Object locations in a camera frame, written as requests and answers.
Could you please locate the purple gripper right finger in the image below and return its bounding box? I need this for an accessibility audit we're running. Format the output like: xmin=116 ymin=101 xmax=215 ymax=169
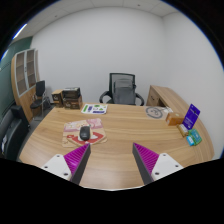
xmin=131 ymin=142 xmax=184 ymax=185

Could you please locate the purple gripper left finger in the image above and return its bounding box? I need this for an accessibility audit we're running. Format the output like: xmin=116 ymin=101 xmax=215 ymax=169
xmin=40 ymin=142 xmax=92 ymax=185

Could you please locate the dark grey computer mouse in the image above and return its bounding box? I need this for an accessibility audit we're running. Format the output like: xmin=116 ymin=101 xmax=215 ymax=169
xmin=79 ymin=126 xmax=90 ymax=140

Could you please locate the red patterned mouse pad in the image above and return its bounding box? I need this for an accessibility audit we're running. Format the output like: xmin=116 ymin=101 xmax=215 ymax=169
xmin=62 ymin=118 xmax=107 ymax=147

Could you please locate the wooden office desk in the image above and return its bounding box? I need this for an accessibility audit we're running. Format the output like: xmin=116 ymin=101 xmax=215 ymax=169
xmin=20 ymin=105 xmax=214 ymax=190

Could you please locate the small yellow white box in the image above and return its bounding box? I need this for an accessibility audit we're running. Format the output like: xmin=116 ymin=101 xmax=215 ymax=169
xmin=177 ymin=124 xmax=188 ymax=137

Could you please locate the round glass ashtray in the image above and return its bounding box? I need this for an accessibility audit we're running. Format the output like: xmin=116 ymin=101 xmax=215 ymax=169
xmin=145 ymin=106 xmax=164 ymax=119

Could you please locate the small orange-brown box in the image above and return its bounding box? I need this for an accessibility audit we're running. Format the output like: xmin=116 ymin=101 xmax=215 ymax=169
xmin=166 ymin=112 xmax=184 ymax=126

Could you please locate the green blue small box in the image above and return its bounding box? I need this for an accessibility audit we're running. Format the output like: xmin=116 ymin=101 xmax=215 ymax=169
xmin=186 ymin=129 xmax=202 ymax=146

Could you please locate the white sheet with coloured shapes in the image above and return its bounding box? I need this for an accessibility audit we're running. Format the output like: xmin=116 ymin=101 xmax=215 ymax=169
xmin=82 ymin=104 xmax=107 ymax=114

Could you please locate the right brown cardboard box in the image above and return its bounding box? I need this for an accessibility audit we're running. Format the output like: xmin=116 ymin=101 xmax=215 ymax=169
xmin=62 ymin=87 xmax=82 ymax=109

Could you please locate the brown cardboard box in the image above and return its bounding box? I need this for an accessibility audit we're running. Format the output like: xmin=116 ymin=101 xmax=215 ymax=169
xmin=52 ymin=89 xmax=63 ymax=107
xmin=62 ymin=87 xmax=82 ymax=109

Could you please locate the wooden side cabinet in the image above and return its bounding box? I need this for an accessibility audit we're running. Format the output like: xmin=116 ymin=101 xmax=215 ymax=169
xmin=146 ymin=85 xmax=189 ymax=114

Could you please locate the left brown cardboard box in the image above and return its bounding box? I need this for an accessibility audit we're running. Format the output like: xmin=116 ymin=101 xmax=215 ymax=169
xmin=52 ymin=89 xmax=63 ymax=107

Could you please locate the black leather sofa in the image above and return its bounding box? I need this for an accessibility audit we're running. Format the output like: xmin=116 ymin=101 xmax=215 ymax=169
xmin=0 ymin=105 xmax=29 ymax=161

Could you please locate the black visitor chair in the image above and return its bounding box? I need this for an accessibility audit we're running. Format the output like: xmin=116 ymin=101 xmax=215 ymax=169
xmin=30 ymin=80 xmax=46 ymax=110

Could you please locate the grey mesh office chair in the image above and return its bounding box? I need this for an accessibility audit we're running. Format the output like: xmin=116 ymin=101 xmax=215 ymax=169
xmin=99 ymin=73 xmax=144 ymax=106

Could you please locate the wooden glass-door cabinet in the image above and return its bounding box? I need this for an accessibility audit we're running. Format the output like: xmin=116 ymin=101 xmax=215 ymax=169
xmin=11 ymin=49 xmax=40 ymax=121

